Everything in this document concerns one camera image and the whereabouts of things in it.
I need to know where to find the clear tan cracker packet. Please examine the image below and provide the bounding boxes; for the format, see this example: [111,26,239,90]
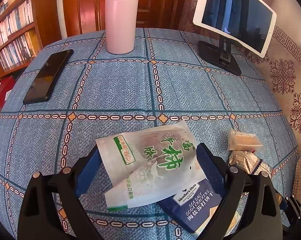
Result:
[227,127,264,152]

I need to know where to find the wooden bookshelf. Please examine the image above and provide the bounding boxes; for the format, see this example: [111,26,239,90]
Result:
[0,0,62,80]

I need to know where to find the wooden door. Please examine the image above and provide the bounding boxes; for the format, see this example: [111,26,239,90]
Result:
[63,0,191,39]

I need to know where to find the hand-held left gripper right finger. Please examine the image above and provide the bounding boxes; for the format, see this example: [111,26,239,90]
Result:
[196,142,284,240]

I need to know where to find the red box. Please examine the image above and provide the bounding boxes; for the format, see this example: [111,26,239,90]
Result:
[0,76,16,108]

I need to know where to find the pink thermos bottle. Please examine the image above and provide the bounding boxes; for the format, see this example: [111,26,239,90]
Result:
[104,0,139,55]

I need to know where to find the blue patterned tablecloth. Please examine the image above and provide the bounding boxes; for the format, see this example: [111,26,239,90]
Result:
[0,27,300,240]

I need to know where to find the white tablet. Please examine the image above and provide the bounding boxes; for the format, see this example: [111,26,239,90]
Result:
[193,0,277,58]

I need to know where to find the black smartphone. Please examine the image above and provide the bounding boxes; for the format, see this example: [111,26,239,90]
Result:
[23,49,74,104]

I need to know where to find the rows of books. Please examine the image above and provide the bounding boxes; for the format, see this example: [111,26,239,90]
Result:
[0,0,38,78]

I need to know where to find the white green-print snack packet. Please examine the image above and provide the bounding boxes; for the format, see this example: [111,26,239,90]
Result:
[95,119,207,212]

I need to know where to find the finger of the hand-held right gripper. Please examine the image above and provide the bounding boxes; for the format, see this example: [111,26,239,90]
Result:
[276,192,301,227]

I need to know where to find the black tablet stand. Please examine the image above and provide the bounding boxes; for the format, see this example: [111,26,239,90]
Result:
[198,0,257,75]

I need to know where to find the dark blue cracker packet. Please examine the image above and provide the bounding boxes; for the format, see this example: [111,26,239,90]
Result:
[157,179,226,233]

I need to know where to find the white patterned snack packet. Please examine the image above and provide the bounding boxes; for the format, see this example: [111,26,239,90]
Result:
[228,149,276,178]

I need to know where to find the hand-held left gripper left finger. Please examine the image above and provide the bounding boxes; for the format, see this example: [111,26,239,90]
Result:
[17,147,102,240]

